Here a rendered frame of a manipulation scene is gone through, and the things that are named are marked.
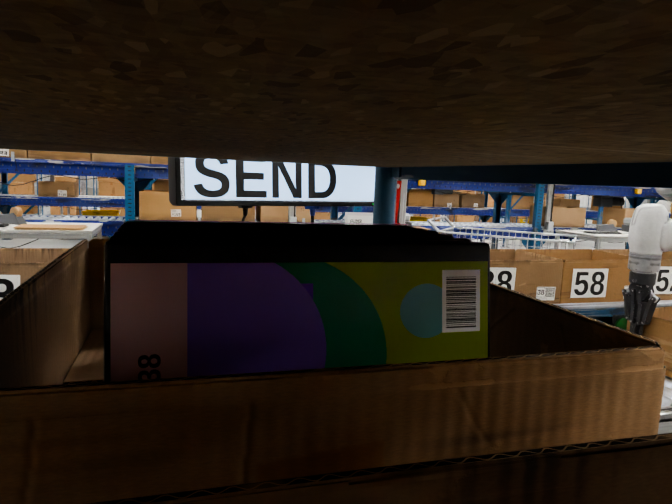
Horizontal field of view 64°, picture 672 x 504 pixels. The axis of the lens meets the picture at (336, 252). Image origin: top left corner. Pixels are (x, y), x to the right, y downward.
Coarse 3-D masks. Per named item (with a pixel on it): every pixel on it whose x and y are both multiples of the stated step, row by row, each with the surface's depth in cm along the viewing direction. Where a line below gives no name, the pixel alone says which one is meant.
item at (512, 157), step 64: (0, 0) 5; (64, 0) 5; (128, 0) 5; (192, 0) 5; (256, 0) 5; (320, 0) 5; (384, 0) 5; (448, 0) 5; (512, 0) 4; (576, 0) 4; (640, 0) 4; (0, 64) 8; (64, 64) 8; (128, 64) 8; (192, 64) 8; (256, 64) 7; (320, 64) 7; (384, 64) 7; (448, 64) 7; (512, 64) 7; (576, 64) 7; (640, 64) 7; (0, 128) 23; (64, 128) 21; (128, 128) 20; (192, 128) 19; (256, 128) 18; (320, 128) 17; (384, 128) 16; (448, 128) 15; (512, 128) 14; (576, 128) 14; (640, 128) 13; (384, 192) 64
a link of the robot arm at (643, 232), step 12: (648, 204) 166; (636, 216) 167; (648, 216) 164; (660, 216) 163; (636, 228) 166; (648, 228) 164; (660, 228) 163; (636, 240) 166; (648, 240) 164; (660, 240) 164; (636, 252) 167; (648, 252) 165; (660, 252) 165
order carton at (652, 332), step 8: (656, 312) 183; (664, 312) 185; (656, 320) 169; (664, 320) 166; (648, 328) 171; (656, 328) 169; (664, 328) 166; (648, 336) 171; (656, 336) 169; (664, 336) 166; (664, 344) 166; (664, 360) 166
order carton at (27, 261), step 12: (0, 252) 169; (12, 252) 170; (24, 252) 171; (36, 252) 172; (48, 252) 173; (60, 252) 174; (0, 264) 144; (12, 264) 145; (24, 264) 145; (36, 264) 146; (24, 276) 146
